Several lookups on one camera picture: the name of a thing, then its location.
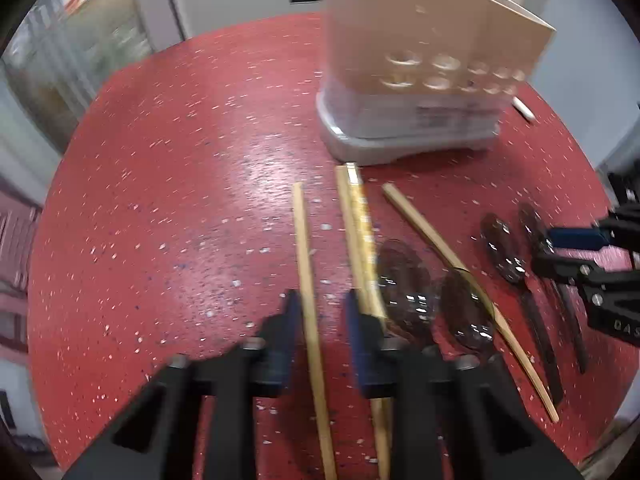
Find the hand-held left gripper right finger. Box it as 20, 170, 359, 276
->
346, 288, 583, 480

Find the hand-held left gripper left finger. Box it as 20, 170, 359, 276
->
62, 288, 303, 480

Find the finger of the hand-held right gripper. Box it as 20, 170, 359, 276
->
546, 212, 640, 251
531, 255, 640, 292

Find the dark translucent plastic spoon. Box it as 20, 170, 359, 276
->
375, 239, 435, 342
517, 203, 588, 375
440, 268, 497, 357
480, 212, 565, 406

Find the beige utensil holder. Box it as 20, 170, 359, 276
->
316, 0, 557, 166

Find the small white plastic piece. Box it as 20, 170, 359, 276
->
511, 97, 536, 122

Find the glass sliding door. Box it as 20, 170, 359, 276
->
0, 0, 187, 157

